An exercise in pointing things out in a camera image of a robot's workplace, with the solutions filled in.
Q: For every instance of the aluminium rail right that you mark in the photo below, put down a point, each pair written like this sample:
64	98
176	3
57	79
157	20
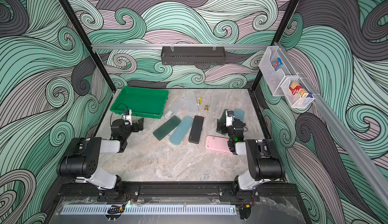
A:
367	167

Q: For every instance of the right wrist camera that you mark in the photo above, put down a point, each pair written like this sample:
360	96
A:
230	116

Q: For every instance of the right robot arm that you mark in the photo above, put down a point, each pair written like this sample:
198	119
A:
263	164

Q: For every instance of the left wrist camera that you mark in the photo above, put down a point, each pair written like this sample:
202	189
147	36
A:
126	116

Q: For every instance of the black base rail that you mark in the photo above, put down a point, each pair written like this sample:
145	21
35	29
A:
223	190

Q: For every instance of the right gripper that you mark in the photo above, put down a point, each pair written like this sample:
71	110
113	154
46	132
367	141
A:
224	125

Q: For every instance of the frosted clear pencil case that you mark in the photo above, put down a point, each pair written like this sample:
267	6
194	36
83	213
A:
175	108

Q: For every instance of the green storage tray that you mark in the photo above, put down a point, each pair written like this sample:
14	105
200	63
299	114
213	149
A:
143	102

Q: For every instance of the black pencil case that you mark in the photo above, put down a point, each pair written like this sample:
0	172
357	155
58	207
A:
196	130

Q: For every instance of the blue red small item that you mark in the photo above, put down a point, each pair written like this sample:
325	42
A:
276	64

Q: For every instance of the clear wall bin front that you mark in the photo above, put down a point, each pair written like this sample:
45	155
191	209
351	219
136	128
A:
295	101

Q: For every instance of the clear wall bin rear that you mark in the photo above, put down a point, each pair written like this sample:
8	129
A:
275	78

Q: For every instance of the light blue pencil case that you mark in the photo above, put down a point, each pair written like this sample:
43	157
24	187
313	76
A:
181	131

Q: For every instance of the upright clear pencil case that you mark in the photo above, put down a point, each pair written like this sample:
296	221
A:
191	102

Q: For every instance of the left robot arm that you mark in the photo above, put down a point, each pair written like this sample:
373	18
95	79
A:
80	161

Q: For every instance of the red yellow box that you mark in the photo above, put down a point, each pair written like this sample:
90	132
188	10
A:
297	89

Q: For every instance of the aluminium rail back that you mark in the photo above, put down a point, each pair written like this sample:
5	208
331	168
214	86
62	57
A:
138	46

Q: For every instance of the dark green pencil case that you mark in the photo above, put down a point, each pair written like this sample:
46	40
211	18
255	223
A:
161	132

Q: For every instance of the white slotted cable duct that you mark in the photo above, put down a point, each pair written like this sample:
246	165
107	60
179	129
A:
150	209

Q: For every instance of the clear wall bin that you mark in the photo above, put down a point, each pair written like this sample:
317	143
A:
295	101
275	78

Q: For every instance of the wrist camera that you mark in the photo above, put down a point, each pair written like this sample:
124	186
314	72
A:
230	116
126	116

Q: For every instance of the black wall shelf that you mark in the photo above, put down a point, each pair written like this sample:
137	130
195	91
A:
197	56

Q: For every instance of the pink pencil case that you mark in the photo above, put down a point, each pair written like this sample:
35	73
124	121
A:
217	144

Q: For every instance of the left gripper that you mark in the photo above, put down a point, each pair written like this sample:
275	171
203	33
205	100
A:
140	125

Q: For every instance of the aluminium rail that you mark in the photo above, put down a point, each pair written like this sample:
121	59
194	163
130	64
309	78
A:
138	46
367	167

